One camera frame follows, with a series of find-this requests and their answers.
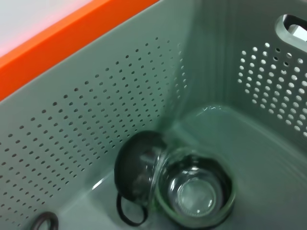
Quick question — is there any orange basket handle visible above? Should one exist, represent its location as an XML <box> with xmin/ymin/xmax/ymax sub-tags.
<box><xmin>0</xmin><ymin>0</ymin><xmax>164</xmax><ymax>103</ymax></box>

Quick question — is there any grey perforated storage basket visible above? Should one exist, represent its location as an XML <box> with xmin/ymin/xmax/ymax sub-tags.
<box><xmin>0</xmin><ymin>0</ymin><xmax>307</xmax><ymax>230</ymax></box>

